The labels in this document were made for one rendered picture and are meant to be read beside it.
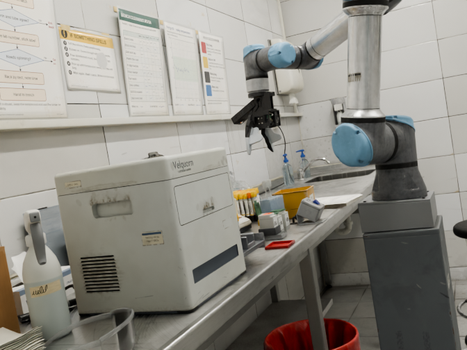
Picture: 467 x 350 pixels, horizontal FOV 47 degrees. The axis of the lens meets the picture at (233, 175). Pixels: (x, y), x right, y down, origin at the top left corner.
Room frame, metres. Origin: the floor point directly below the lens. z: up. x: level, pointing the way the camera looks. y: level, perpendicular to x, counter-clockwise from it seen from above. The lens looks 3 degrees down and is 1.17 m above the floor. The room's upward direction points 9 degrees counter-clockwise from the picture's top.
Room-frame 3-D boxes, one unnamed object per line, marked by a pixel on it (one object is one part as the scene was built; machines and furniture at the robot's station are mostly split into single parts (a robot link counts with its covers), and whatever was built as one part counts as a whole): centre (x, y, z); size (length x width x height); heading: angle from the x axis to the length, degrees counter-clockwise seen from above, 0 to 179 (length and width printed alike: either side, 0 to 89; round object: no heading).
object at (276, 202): (1.85, -0.12, 0.93); 0.10 x 0.07 x 0.10; 148
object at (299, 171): (3.57, -0.55, 0.94); 0.24 x 0.17 x 0.14; 66
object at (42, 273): (0.98, 0.38, 1.00); 0.09 x 0.08 x 0.24; 66
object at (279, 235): (1.62, -0.08, 0.89); 0.09 x 0.05 x 0.04; 66
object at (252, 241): (1.32, 0.02, 0.92); 0.21 x 0.07 x 0.05; 156
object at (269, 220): (1.62, -0.08, 0.92); 0.05 x 0.04 x 0.06; 66
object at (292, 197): (1.99, -0.21, 0.93); 0.13 x 0.13 x 0.10; 71
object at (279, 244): (1.48, -0.10, 0.88); 0.07 x 0.07 x 0.01; 66
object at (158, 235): (1.18, 0.18, 1.03); 0.31 x 0.27 x 0.30; 156
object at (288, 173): (3.37, -0.34, 0.97); 0.08 x 0.07 x 0.20; 159
